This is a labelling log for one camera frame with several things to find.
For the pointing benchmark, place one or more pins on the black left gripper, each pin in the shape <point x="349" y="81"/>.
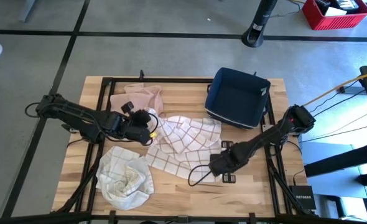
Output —
<point x="137" y="132"/>

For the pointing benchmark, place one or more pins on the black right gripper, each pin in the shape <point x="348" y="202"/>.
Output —
<point x="230" y="160"/>

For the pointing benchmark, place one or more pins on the plain pink towel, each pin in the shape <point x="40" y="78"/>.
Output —
<point x="140" y="98"/>

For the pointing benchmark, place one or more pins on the white towel red checks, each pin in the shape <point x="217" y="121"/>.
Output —
<point x="183" y="137"/>

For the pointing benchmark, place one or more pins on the white towel grey checks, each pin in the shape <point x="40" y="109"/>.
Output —
<point x="121" y="180"/>

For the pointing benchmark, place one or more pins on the navy fabric basket white stripe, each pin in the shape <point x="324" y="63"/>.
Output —
<point x="236" y="96"/>

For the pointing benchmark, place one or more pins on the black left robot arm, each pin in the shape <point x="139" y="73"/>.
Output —
<point x="71" y="113"/>

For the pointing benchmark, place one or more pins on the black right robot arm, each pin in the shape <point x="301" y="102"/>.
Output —
<point x="273" y="132"/>

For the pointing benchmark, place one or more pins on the grey power strip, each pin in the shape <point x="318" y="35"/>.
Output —
<point x="354" y="90"/>

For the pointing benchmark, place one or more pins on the red plastic crate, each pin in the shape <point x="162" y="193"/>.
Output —
<point x="336" y="22"/>

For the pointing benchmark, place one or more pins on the white box in crate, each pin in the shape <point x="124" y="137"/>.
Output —
<point x="336" y="12"/>

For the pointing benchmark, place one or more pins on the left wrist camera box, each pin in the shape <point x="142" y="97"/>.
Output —
<point x="127" y="107"/>

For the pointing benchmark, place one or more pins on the black metal table frame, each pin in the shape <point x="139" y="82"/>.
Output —
<point x="171" y="80"/>

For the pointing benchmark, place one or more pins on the black Netgear network switch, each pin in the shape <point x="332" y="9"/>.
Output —
<point x="302" y="197"/>

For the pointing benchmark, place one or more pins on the grey metal post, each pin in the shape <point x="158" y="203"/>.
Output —
<point x="27" y="11"/>

